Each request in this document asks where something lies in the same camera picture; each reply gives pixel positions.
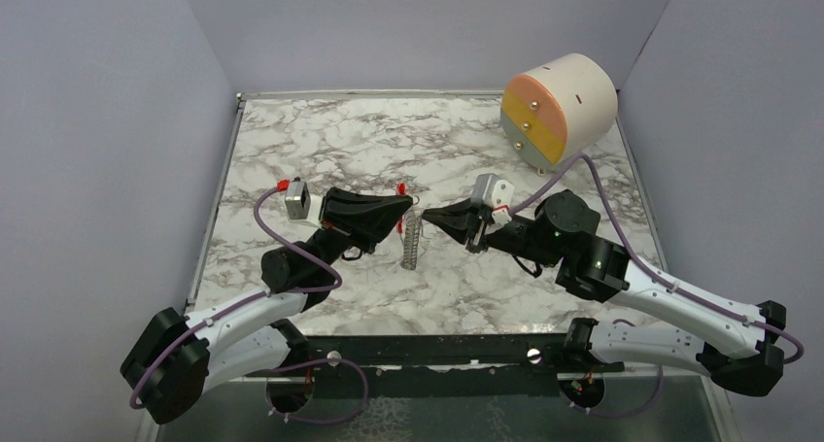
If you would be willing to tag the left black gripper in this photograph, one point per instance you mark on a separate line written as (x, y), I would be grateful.
(361, 220)

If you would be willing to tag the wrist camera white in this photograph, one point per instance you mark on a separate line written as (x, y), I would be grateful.
(494, 193)
(302, 207)

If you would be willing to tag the round drawer box pastel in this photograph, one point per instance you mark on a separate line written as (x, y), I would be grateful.
(558, 109)

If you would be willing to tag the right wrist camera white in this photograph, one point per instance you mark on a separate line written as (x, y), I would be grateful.
(494, 193)

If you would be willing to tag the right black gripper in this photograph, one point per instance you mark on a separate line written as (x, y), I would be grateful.
(463, 220)

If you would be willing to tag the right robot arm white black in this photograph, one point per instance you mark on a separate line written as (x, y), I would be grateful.
(731, 343)

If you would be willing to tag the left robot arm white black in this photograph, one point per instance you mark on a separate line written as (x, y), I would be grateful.
(178, 357)

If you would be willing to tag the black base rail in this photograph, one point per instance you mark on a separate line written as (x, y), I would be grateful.
(421, 366)

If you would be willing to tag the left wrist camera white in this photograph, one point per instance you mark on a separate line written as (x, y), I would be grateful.
(302, 207)

